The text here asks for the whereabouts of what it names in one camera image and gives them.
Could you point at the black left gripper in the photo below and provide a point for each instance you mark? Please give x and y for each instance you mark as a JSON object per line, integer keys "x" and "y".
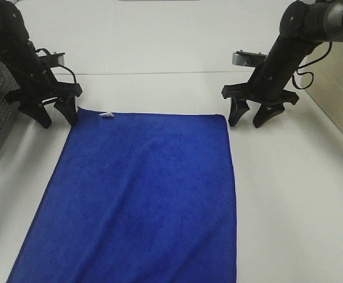
{"x": 33, "y": 94}

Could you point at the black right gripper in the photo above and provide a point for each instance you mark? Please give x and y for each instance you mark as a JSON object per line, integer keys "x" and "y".
{"x": 266, "y": 87}

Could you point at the blue microfibre towel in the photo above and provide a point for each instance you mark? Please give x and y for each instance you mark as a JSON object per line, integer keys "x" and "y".
{"x": 136, "y": 198}

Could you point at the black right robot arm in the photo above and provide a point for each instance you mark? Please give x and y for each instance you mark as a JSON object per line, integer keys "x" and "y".
{"x": 302, "y": 28}

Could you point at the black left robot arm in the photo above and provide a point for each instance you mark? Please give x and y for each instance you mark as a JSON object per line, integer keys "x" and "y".
{"x": 32, "y": 69}

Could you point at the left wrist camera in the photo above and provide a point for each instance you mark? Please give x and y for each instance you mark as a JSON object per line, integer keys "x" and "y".
{"x": 51, "y": 60}

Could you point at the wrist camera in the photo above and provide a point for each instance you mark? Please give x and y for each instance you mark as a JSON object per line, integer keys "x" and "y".
{"x": 51, "y": 60}
{"x": 247, "y": 59}

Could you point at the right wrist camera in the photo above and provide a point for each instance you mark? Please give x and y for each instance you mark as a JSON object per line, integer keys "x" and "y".
{"x": 247, "y": 59}

